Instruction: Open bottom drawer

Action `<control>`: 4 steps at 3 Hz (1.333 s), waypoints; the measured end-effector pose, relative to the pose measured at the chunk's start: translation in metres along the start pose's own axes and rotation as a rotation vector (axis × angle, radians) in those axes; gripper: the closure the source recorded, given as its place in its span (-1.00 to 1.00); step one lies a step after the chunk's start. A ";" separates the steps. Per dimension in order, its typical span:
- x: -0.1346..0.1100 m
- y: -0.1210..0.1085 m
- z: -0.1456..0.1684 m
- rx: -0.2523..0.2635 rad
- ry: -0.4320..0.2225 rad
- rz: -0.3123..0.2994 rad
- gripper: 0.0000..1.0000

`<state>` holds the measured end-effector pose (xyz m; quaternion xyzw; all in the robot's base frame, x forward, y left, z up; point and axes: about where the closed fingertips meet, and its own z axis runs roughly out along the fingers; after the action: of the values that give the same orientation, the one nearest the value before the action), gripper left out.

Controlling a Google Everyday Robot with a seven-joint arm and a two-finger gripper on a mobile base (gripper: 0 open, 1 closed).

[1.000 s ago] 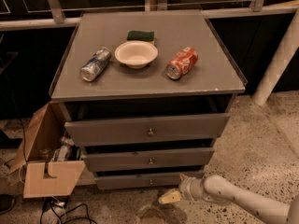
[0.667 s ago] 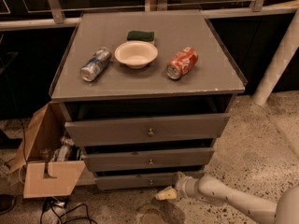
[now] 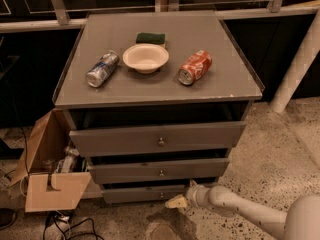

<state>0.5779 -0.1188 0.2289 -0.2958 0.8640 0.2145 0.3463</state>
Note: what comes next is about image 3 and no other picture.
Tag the grey top drawer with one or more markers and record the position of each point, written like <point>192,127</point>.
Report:
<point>157,139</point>

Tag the metal railing frame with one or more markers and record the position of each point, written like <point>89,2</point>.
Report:
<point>32,15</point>

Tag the green sponge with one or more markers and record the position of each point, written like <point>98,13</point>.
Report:
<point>151,38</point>

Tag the silver blue soda can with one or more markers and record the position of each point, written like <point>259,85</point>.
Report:
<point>103,69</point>

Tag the white diagonal pole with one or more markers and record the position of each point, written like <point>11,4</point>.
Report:
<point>299,66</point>

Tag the grey drawer cabinet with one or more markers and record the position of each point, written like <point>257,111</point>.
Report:
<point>224,93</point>

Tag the red soda can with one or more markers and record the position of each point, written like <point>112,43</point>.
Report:
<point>194,67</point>

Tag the grey middle drawer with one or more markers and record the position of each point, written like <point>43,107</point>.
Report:
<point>156,171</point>

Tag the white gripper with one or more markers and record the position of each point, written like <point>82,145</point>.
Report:
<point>194,194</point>

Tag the open cardboard box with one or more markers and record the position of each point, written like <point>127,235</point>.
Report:
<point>46,190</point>

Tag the grey drawer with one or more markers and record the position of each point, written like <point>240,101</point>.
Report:
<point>154,193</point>
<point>156,171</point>
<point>157,139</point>

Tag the grey bottom drawer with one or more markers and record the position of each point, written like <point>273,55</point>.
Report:
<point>154,193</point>

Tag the plastic bottles in box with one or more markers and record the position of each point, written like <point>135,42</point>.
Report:
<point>65,165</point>

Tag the white paper bowl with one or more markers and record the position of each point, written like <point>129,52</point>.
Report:
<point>145,58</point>

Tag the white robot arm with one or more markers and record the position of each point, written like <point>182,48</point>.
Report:
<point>300,222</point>

